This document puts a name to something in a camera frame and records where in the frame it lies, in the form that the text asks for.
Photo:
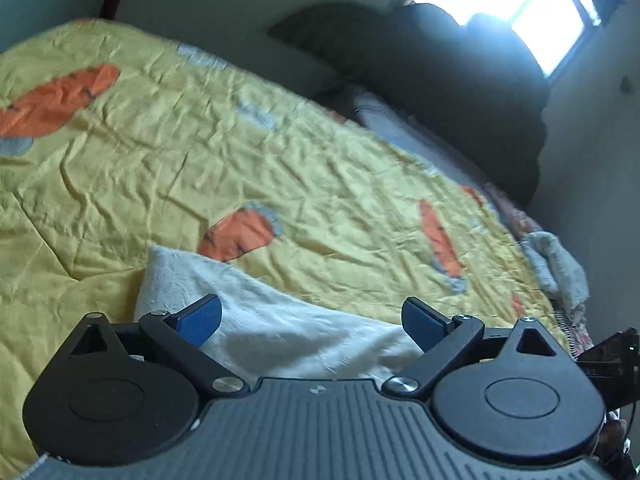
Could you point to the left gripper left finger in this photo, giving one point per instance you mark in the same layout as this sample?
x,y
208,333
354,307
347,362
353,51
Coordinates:
x,y
175,340

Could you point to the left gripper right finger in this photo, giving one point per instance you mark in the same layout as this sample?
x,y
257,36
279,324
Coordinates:
x,y
447,344

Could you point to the white pants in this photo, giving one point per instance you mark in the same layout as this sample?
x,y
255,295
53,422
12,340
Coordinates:
x,y
266,333

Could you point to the white fluffy blanket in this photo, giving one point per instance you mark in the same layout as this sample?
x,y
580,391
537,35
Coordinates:
x,y
559,275

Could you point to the yellow carrot print quilt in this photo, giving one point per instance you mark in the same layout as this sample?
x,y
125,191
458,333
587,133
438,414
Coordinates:
x,y
114,140

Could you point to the grey pillow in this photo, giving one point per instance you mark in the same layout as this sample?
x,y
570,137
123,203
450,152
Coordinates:
x,y
389,125

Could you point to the dark upholstered headboard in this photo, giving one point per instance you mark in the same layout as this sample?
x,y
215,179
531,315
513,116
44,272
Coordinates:
x,y
477,86

